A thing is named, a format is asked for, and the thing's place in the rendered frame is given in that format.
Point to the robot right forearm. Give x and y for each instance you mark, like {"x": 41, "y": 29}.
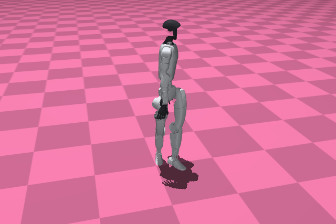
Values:
{"x": 164, "y": 89}

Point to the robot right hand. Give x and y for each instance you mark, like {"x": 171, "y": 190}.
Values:
{"x": 162, "y": 111}

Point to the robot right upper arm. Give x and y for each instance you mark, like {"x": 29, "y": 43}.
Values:
{"x": 166, "y": 54}

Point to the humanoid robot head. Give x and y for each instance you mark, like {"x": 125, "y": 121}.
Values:
{"x": 171, "y": 25}

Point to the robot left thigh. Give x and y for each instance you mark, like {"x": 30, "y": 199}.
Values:
{"x": 179, "y": 110}

